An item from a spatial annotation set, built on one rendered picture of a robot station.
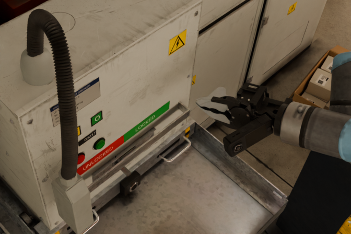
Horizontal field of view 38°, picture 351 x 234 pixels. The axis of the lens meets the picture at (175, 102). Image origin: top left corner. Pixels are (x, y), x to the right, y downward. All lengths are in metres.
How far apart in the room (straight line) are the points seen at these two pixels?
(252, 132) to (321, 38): 2.24
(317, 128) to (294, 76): 1.95
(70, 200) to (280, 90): 2.01
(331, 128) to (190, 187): 0.56
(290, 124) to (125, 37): 0.38
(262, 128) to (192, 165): 0.47
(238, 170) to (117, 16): 0.63
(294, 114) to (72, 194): 0.48
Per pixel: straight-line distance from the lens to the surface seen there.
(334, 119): 1.07
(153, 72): 1.19
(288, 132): 1.09
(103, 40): 1.08
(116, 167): 1.27
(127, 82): 1.14
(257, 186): 1.51
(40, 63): 0.97
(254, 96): 1.14
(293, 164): 2.64
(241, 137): 1.08
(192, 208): 1.46
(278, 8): 2.42
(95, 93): 1.07
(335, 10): 3.52
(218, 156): 1.56
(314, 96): 2.83
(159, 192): 1.48
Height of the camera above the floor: 2.14
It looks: 51 degrees down
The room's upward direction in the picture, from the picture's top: 6 degrees clockwise
